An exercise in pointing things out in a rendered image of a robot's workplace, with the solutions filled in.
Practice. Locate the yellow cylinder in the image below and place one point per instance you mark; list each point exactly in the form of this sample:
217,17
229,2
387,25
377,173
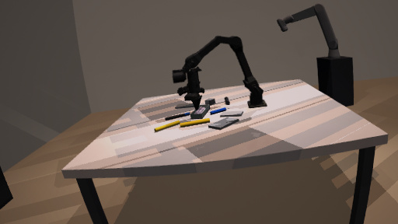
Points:
194,122
167,126

